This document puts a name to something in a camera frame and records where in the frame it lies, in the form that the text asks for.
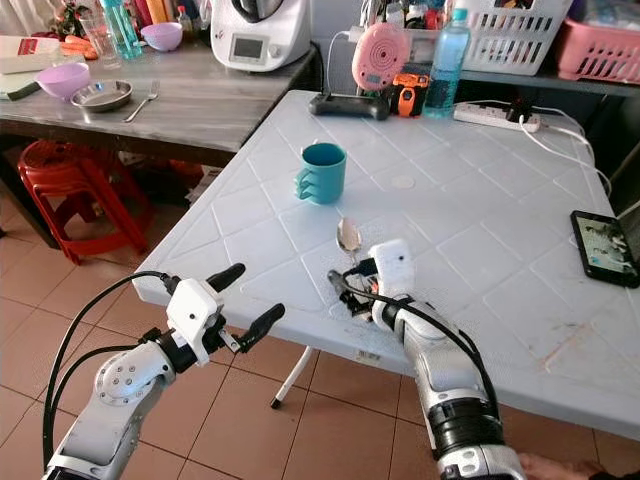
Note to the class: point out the black power plug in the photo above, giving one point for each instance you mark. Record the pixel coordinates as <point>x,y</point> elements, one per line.
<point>523,113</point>

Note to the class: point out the large purple plastic bowl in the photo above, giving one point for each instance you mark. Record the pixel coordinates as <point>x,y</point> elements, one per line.
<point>64,80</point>

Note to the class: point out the white power strip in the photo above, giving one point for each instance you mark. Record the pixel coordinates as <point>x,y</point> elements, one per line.
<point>485,115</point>

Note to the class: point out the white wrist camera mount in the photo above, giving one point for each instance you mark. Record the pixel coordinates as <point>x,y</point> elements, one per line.
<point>194,307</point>
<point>392,267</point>

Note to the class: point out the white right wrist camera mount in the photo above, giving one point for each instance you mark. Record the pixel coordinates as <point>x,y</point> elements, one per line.
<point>392,267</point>

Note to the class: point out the silver metal fork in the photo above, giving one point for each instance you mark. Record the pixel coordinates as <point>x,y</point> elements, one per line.
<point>141,102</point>

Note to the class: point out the black flat stand base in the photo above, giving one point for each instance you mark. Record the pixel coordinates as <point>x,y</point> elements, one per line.
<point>350,106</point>

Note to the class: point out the blue plastic water bottle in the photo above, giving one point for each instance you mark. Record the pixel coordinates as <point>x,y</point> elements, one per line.
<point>446,70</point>

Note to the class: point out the white box with red label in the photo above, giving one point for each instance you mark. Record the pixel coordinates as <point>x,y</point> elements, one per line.
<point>25,58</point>

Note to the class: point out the silver metal spoon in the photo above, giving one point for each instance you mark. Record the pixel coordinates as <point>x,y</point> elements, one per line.
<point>349,234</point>

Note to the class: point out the white kitchen cooking machine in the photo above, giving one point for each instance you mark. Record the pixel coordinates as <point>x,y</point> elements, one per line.
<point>260,45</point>

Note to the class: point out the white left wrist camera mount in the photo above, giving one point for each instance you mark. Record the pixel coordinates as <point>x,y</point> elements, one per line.
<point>194,307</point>

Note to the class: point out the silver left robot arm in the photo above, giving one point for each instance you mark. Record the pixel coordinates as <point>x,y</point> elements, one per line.
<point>125,385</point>

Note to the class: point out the grey wooden table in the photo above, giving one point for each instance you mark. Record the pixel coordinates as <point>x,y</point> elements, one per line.
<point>210,110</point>

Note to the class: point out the orange black small device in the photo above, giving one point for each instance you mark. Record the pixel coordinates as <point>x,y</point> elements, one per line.
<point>410,95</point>

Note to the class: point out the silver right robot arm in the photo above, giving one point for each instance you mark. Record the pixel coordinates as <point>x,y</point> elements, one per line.
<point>445,385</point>

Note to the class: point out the white plastic laundry basket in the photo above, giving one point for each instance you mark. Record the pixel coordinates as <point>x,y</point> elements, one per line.
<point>515,40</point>

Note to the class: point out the stainless steel dish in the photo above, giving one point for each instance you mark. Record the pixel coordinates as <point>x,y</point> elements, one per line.
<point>102,96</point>

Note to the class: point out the small purple plastic bowl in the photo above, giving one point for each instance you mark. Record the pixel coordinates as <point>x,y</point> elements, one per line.
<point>162,37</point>

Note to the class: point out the teal ceramic mug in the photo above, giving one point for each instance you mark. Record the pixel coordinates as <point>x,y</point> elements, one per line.
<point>325,175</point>

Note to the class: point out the pink plastic basket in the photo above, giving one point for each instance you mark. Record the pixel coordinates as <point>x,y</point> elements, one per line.
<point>600,52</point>

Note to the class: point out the pink round fan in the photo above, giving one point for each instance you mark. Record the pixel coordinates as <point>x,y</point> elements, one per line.
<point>380,57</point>

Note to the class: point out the white green cutting board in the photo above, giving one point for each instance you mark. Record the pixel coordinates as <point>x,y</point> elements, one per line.
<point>15,88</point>

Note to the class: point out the orange carrot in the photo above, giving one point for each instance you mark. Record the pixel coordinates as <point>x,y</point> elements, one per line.
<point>78,47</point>

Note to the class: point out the black smartphone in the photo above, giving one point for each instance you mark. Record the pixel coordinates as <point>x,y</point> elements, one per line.
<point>600,248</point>

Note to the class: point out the white metal table leg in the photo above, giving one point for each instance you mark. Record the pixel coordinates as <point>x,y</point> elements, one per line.
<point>292,377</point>

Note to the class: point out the teal drinking bottle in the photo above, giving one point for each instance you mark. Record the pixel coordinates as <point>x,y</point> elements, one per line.
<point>122,28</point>

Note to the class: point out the clear drinking glass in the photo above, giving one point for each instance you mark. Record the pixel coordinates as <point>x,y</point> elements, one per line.
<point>97,42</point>

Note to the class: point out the small potted plant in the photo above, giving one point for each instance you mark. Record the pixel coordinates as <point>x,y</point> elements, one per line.
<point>70,18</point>

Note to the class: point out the red plastic stool stack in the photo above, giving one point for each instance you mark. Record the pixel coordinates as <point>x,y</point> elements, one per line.
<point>60,175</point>

